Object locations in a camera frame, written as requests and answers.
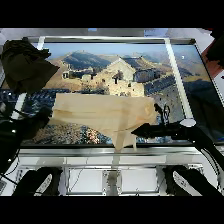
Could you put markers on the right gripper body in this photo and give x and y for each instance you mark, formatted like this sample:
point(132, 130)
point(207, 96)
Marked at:
point(156, 130)

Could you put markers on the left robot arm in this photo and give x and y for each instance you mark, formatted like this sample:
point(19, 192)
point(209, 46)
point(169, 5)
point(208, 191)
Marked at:
point(20, 128)

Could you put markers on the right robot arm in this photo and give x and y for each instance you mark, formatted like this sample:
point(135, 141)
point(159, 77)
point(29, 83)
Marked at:
point(200, 138)

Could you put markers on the beige shirt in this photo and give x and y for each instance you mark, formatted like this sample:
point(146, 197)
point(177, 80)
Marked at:
point(100, 113)

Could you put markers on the dark green garment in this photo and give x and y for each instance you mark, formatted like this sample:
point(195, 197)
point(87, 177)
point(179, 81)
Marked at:
point(25, 68)

